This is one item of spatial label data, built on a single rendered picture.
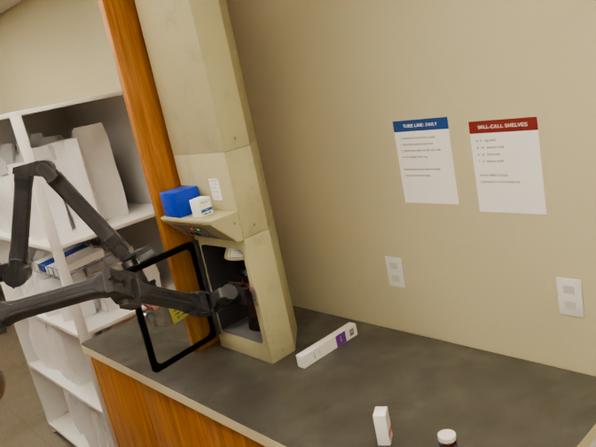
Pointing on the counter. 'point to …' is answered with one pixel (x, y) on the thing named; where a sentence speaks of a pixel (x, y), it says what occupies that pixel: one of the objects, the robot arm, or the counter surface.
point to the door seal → (143, 315)
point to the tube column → (197, 74)
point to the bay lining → (214, 262)
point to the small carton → (200, 206)
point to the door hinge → (206, 281)
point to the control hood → (220, 226)
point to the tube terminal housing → (284, 315)
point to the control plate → (195, 231)
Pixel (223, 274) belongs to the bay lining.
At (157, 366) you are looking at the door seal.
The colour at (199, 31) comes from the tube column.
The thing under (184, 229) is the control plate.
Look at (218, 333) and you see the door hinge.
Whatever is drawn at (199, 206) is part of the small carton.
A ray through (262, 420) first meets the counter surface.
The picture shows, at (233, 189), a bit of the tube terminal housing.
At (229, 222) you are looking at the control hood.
